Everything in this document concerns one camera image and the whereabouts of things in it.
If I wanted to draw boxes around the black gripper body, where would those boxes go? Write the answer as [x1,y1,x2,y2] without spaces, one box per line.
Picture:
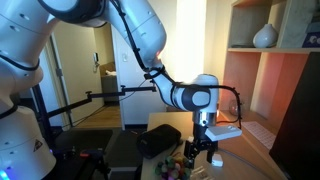
[183,124,219,153]

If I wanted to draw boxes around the white cube charger head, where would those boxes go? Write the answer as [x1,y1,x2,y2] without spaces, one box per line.
[211,153,224,168]

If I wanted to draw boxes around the clear plastic object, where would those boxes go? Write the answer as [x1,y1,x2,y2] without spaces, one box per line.
[191,166,214,180]

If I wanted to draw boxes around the colourful felt ball trivet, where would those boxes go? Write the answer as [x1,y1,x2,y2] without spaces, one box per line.
[154,154,194,180]

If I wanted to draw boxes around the black fabric bag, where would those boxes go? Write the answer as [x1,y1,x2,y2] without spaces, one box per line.
[136,123,183,160]

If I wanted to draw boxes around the clear glass bowl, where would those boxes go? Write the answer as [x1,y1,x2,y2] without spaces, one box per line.
[229,99,245,116]

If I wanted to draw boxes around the white keyboard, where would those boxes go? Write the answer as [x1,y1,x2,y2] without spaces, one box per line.
[240,120,277,150]

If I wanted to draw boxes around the wooden desk hutch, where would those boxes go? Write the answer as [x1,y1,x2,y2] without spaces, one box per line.
[219,0,320,134]

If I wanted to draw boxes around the flat grey dish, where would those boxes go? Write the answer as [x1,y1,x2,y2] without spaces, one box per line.
[230,43,254,49]

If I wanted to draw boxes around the distant grey bed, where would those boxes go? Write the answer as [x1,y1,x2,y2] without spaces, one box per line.
[100,61,119,104]

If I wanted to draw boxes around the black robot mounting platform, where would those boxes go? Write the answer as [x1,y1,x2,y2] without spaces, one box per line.
[49,128,114,180]

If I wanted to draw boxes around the white ceramic vase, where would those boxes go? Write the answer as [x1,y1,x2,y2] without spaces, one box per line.
[252,23,279,49]

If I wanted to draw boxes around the beige door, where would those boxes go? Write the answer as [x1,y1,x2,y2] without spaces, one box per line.
[49,21,114,125]

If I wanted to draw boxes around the pale marble board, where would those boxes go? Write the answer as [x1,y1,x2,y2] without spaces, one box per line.
[276,0,318,49]

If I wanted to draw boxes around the blue box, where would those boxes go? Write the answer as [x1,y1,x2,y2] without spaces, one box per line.
[301,13,320,48]

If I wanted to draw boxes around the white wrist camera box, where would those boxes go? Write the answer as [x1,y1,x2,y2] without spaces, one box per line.
[204,123,243,142]

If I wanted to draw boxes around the black clamp orange handle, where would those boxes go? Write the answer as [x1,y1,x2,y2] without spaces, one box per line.
[79,150,101,159]

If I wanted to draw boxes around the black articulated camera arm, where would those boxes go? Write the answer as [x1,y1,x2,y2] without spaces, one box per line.
[31,83,158,151]

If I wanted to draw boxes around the wall intercom handset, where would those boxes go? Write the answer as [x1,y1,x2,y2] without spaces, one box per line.
[93,51,101,73]

